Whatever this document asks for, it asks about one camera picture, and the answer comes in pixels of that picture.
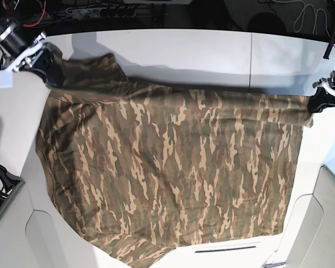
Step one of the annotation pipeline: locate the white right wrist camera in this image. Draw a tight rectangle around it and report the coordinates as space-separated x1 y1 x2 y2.
0 70 13 89

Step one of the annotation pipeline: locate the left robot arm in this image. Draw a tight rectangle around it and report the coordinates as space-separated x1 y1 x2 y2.
307 71 335 113

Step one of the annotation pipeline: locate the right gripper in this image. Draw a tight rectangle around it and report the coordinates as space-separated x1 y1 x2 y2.
11 32 65 87

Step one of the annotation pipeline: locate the camouflage T-shirt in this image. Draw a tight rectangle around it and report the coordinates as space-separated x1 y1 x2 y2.
36 54 313 267

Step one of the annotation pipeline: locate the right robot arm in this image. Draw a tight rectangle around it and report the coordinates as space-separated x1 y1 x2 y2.
0 18 65 88

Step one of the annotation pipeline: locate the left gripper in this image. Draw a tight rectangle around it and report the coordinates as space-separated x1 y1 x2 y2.
307 71 335 113

